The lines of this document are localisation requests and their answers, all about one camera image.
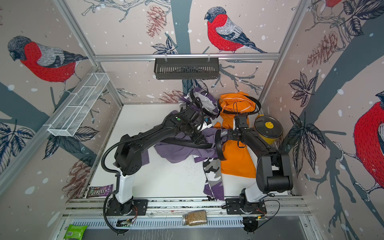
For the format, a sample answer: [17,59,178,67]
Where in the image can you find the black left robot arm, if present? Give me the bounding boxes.
[101,99,212,235]

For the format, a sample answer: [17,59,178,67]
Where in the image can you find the green wipes packet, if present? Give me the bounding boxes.
[64,225,88,240]

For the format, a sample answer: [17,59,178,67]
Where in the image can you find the purple candy packet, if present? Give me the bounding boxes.
[86,184,114,199]

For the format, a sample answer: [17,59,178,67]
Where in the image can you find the jar of brown grains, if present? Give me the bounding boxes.
[182,210,208,226]

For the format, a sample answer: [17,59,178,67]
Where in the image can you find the lilac purple trousers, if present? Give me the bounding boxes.
[154,128,218,164]

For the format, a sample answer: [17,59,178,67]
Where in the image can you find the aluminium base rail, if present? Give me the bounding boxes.
[60,196,311,230]

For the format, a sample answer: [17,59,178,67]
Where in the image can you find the white wire mesh shelf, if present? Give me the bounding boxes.
[48,73,110,137]

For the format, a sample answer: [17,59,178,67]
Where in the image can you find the glass lid with yellow knob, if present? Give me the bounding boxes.
[254,115,284,139]

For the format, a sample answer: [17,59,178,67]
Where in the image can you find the purple camouflage trousers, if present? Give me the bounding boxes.
[182,87,225,201]

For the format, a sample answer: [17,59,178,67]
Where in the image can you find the black hanging wire basket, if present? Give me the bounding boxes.
[154,58,220,80]

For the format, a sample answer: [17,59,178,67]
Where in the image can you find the orange trousers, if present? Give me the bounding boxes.
[213,91,259,179]

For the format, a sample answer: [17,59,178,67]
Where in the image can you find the yellow cooking pot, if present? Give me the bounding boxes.
[253,114,284,146]

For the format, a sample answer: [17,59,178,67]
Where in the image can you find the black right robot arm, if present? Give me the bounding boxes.
[227,115,294,214]

